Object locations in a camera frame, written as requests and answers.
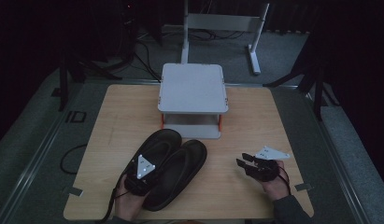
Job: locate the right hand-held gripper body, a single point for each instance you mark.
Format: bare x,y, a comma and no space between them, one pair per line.
266,169

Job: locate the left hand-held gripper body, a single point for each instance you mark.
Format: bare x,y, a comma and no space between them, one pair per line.
144,168

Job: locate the black slipper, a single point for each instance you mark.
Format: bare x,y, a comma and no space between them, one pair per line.
163,145
177,177

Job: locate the person's right hand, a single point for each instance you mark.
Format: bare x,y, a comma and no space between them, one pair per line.
275,188

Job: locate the grey tape piece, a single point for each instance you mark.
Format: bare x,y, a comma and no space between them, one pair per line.
76,191
303,187

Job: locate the grey shoe rack orange posts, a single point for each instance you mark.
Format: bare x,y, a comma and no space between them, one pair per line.
192,87

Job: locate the white metal stand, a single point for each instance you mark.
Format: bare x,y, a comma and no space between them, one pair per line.
222,22

